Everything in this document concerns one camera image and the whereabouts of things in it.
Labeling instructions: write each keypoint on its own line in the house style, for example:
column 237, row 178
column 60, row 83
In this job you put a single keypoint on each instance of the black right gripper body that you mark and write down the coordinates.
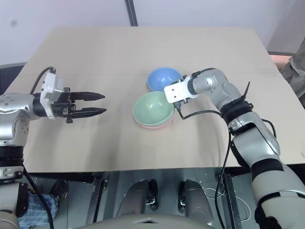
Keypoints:
column 179, row 103

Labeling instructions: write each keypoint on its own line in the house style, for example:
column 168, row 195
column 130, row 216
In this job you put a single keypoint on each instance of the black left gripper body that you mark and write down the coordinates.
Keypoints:
column 64, row 105

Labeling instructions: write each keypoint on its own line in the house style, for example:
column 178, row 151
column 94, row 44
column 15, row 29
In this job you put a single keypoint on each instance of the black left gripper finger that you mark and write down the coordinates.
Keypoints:
column 88, row 96
column 88, row 112

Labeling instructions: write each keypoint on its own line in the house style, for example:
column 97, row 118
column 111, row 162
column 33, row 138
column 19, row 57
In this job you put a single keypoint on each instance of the blue bowl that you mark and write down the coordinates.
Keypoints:
column 159, row 76

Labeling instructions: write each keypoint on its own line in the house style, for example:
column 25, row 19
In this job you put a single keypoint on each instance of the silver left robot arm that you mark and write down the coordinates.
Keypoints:
column 12, row 102

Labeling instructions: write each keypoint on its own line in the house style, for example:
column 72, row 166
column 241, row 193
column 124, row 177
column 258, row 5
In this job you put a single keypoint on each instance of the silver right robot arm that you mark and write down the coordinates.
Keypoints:
column 262, row 143

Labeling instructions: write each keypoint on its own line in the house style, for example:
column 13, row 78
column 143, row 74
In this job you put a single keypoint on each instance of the green bowl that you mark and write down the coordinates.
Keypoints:
column 150, row 107

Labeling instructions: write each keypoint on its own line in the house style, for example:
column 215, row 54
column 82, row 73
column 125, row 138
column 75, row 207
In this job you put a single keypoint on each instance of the pink bowl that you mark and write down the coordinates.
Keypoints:
column 152, row 127

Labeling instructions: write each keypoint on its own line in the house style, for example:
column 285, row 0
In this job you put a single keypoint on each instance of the black shoe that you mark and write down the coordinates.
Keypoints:
column 59, row 189

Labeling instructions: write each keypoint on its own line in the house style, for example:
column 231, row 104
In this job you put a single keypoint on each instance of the dark grey rounded robot leg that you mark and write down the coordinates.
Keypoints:
column 195, row 200
column 135, row 198

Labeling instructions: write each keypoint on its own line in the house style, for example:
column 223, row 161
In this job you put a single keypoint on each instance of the blue plaid trouser leg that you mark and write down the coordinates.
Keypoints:
column 38, row 210

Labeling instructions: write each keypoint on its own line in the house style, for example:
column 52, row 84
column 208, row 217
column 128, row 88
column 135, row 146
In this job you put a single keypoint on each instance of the person in olive clothing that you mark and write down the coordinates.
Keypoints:
column 296, row 71

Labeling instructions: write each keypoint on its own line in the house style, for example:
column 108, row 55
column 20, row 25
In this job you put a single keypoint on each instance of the grey robot torso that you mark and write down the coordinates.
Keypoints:
column 143, row 223

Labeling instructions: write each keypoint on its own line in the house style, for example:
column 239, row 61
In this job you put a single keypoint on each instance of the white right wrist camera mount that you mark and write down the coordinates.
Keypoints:
column 176, row 91

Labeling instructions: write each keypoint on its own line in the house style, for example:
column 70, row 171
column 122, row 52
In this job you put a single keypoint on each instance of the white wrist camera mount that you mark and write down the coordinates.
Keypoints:
column 176, row 91
column 50, row 83

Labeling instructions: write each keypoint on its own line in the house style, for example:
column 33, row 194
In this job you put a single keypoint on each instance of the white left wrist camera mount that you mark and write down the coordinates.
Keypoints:
column 50, row 83

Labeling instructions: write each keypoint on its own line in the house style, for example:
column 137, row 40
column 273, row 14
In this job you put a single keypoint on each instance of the metal table frame leg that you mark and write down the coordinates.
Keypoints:
column 230, row 202
column 95, row 198

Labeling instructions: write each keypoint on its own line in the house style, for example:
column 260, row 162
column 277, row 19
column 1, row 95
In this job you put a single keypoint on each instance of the dark vertical wall strip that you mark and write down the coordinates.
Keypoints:
column 131, row 12

